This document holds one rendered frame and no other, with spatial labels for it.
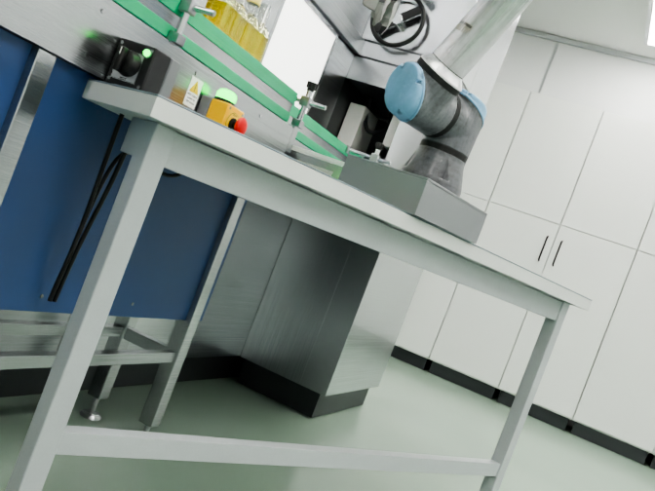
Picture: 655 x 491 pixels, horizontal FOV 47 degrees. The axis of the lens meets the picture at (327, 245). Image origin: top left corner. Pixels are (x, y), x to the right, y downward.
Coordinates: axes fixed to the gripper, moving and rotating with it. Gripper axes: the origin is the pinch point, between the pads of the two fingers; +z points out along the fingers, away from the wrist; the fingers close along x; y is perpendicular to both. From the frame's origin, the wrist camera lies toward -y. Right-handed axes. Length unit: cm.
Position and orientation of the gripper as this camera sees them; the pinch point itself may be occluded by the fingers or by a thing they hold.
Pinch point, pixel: (381, 25)
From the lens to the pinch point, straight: 194.6
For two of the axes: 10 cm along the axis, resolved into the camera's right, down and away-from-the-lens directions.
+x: -3.4, -1.2, -9.3
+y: -8.7, -3.3, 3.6
